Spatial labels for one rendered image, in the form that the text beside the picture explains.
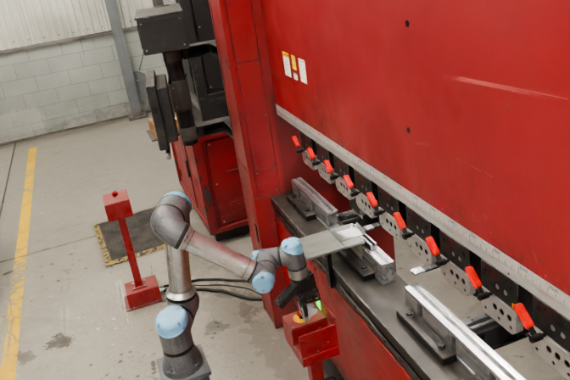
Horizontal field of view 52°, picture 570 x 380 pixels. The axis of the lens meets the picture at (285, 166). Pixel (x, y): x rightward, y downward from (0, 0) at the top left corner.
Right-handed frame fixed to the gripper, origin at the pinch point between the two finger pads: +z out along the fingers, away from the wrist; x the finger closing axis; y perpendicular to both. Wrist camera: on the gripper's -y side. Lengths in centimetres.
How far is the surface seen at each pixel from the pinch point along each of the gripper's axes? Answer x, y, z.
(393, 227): -16, 36, -35
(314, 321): 4.6, 4.7, 6.3
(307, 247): 24.6, 14.7, -15.0
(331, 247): 18.9, 23.2, -14.3
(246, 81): 110, 27, -69
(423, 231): -36, 37, -42
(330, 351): -4.9, 5.7, 15.0
